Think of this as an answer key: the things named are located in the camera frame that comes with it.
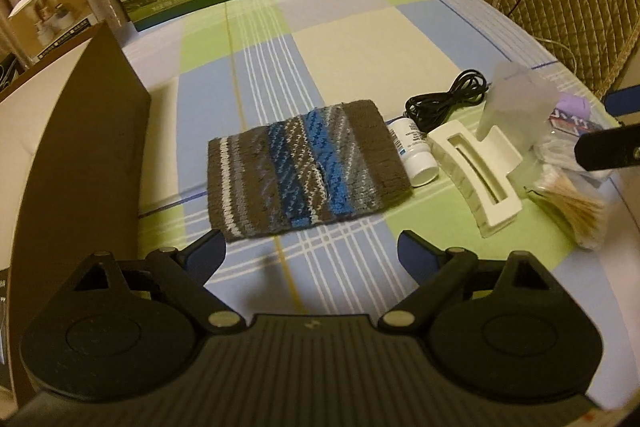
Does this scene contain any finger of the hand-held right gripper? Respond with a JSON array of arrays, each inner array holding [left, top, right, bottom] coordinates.
[[604, 88, 640, 128], [574, 126, 640, 172]]

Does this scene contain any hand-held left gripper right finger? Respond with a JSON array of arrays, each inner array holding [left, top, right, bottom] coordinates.
[[379, 229, 556, 334]]

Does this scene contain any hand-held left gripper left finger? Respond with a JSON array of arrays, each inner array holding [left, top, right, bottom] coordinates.
[[70, 229, 241, 334]]

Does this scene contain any blue red toothpaste box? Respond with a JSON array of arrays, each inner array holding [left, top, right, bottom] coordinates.
[[547, 107, 607, 138]]

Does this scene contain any bag of cotton swabs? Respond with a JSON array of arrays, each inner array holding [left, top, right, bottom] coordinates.
[[529, 169, 608, 250]]

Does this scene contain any striped knitted cloth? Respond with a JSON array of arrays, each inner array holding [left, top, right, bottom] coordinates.
[[207, 99, 415, 243]]

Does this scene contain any brown storage box white inside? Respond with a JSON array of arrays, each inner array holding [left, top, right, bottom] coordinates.
[[0, 22, 153, 408]]

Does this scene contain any clear plastic packet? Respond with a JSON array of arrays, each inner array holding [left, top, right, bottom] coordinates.
[[532, 134, 608, 180]]

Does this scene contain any cream hair claw clip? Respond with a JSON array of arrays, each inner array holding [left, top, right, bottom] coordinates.
[[427, 122, 523, 239]]

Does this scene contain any white pill bottle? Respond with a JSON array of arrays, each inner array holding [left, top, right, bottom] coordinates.
[[387, 117, 440, 188]]

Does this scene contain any frosted plastic pouch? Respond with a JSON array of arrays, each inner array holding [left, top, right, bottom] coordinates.
[[477, 62, 557, 148]]

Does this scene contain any plaid tablecloth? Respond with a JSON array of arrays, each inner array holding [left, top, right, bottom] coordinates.
[[120, 0, 640, 418]]

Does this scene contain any small brown product box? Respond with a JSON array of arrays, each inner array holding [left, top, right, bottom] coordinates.
[[7, 0, 98, 64]]

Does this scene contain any black cable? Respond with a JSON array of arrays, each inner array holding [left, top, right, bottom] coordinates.
[[404, 69, 488, 134]]

